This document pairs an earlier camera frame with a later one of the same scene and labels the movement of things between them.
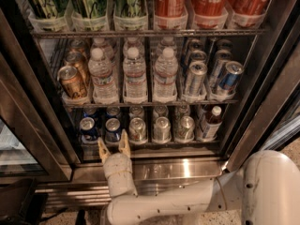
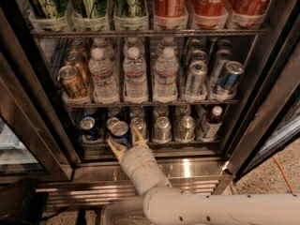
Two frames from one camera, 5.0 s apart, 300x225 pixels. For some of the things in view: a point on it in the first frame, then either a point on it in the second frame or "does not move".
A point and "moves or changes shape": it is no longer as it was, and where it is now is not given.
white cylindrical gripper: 116,164 → 136,158
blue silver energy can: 230,80 does not move
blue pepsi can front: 112,130 moves or changes shape
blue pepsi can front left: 87,129 does not move
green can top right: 130,1 does not move
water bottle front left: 104,86 does not move
